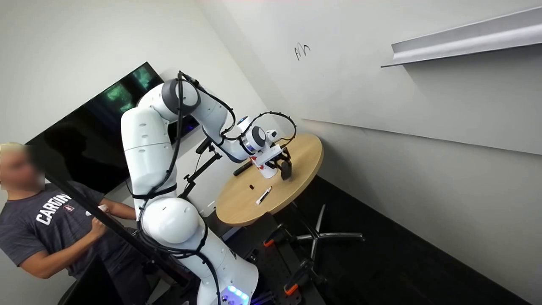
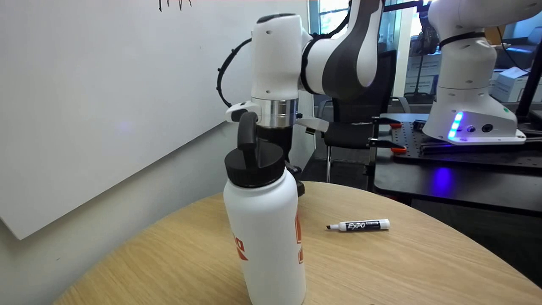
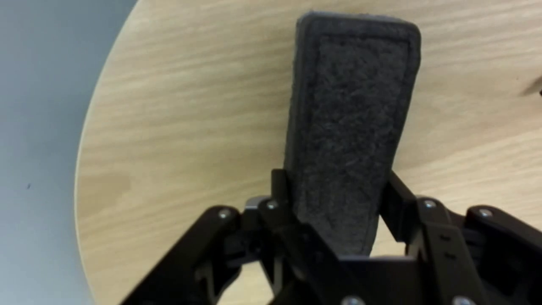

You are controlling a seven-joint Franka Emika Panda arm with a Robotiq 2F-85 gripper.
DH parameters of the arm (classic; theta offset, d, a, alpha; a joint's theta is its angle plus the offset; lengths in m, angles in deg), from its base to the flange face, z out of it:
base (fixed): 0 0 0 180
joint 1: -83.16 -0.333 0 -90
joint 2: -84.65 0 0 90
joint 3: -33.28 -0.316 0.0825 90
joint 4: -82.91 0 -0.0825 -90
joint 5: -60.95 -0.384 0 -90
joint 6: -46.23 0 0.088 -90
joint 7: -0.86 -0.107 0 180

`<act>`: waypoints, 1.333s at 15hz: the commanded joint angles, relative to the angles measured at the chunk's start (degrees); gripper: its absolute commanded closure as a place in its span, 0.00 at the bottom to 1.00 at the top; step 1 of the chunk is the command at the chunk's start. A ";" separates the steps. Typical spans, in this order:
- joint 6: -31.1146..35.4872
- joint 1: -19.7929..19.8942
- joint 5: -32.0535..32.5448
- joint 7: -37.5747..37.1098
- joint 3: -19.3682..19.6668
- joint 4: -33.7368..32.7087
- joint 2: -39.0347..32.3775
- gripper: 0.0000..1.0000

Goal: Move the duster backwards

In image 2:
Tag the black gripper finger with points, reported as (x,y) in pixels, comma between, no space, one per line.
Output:
(297,182)

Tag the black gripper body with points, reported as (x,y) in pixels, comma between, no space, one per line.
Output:
(280,141)

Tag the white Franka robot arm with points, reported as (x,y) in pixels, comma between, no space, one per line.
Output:
(277,56)

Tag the white bottle with orange print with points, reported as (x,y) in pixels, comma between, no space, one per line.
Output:
(265,243)

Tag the dark office chair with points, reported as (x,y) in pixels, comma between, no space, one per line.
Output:
(353,136)

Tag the black dry-erase marker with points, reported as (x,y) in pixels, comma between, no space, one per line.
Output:
(362,226)

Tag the black robot desk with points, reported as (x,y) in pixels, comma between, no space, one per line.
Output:
(463,170)

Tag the white whiteboard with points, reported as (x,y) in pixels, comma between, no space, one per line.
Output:
(85,85)

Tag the white cardboard box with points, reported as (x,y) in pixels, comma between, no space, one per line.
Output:
(509,85)

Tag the black slanted pole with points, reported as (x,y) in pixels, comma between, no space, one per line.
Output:
(529,85)

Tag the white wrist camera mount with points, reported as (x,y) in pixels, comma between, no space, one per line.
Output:
(240,111)

